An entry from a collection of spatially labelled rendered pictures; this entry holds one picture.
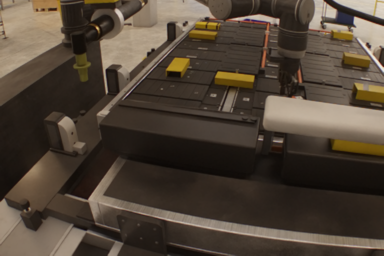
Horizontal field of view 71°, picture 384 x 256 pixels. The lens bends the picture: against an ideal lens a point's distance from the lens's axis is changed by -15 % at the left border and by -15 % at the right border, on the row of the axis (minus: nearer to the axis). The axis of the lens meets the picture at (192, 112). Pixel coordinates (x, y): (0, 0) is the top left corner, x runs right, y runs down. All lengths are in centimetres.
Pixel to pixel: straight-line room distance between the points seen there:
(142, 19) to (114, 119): 551
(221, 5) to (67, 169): 75
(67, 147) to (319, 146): 84
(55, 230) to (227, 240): 51
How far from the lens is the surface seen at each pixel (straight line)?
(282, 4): 107
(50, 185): 106
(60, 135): 115
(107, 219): 83
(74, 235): 94
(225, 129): 82
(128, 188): 81
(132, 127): 83
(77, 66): 69
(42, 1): 991
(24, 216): 96
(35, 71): 197
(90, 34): 70
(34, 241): 97
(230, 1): 100
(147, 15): 627
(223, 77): 131
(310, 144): 81
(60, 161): 115
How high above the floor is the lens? 154
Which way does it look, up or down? 30 degrees down
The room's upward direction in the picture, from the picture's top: straight up
